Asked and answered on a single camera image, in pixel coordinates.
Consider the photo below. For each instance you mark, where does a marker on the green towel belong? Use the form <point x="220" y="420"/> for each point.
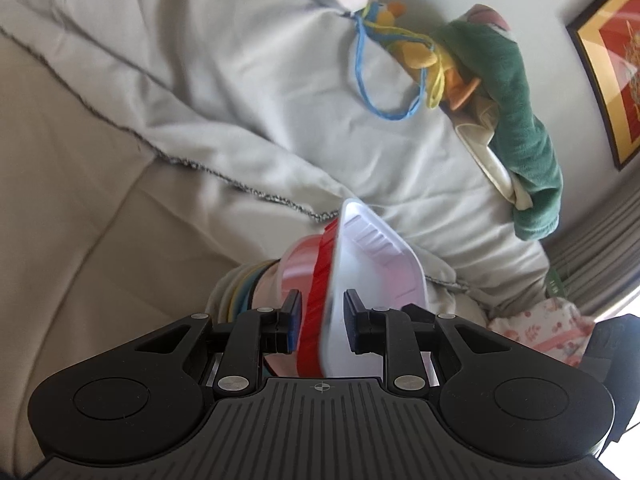
<point x="482" y="43"/>

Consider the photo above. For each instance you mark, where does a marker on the pink floral baby cloth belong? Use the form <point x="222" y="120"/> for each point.
<point x="555" y="327"/>

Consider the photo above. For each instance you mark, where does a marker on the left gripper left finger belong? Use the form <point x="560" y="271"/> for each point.
<point x="252" y="336"/>

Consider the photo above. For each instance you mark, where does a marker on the framed red picture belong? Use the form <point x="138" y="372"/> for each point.
<point x="606" y="37"/>

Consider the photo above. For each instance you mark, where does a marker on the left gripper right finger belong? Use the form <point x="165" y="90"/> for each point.
<point x="387" y="333"/>

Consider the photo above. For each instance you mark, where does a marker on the blue enamel bowl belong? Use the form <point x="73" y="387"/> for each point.
<point x="242" y="296"/>

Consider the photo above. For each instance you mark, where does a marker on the red white plastic tray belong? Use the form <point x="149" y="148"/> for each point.
<point x="362" y="252"/>

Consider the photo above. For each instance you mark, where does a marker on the grey curtain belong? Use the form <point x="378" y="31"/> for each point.
<point x="597" y="262"/>

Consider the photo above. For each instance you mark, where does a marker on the grey sofa blanket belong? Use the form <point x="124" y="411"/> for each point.
<point x="150" y="147"/>

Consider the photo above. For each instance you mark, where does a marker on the cream cloth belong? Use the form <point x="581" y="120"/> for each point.
<point x="475" y="125"/>

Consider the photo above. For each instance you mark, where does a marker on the white paper cup bowl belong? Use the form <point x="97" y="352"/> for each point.
<point x="293" y="271"/>

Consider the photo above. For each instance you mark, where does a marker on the white floral plate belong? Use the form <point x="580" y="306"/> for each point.
<point x="214" y="307"/>

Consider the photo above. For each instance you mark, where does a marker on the white bowl yellow rim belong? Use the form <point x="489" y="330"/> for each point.
<point x="228" y="295"/>

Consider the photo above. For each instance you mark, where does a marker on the yellow orange plush toy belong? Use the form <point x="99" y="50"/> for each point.
<point x="429" y="64"/>

